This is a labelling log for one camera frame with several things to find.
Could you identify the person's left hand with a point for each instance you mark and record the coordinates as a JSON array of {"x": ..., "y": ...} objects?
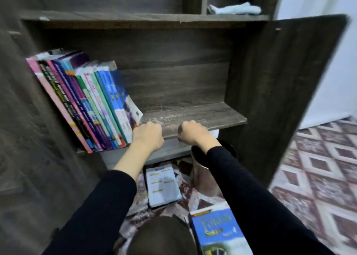
[{"x": 148, "y": 137}]

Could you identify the person's right hand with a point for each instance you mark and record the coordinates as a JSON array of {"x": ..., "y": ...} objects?
[{"x": 196, "y": 136}]

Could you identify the person's left fingers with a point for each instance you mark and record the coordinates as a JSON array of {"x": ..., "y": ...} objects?
[{"x": 147, "y": 126}]

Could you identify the person's right fingers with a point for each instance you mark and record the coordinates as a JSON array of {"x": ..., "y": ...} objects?
[{"x": 192, "y": 124}]

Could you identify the person's left forearm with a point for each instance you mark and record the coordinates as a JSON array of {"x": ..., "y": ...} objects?
[{"x": 111, "y": 190}]

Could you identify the person's right forearm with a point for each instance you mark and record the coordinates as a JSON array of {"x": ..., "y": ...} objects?
[{"x": 251, "y": 201}]

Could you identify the dark wooden bookshelf cabinet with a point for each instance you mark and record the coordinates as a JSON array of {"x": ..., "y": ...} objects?
[{"x": 173, "y": 84}]

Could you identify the metal waste bin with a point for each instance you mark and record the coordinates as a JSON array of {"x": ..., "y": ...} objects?
[{"x": 203, "y": 176}]

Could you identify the white workbook with yellow labels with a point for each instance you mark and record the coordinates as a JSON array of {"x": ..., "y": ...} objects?
[{"x": 163, "y": 185}]

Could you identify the row of colourful books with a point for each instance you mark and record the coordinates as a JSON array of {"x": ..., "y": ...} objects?
[{"x": 89, "y": 104}]

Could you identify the dark wooden cabinet door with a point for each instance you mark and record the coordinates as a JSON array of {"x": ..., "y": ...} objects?
[
  {"x": 25, "y": 151},
  {"x": 279, "y": 90}
]

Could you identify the blue book with yellow title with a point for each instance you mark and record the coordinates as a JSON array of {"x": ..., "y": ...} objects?
[{"x": 217, "y": 232}]

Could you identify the person's dark trouser knee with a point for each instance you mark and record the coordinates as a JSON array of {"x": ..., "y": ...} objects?
[{"x": 161, "y": 238}]

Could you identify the white cloth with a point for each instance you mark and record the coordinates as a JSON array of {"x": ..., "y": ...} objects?
[{"x": 237, "y": 9}]

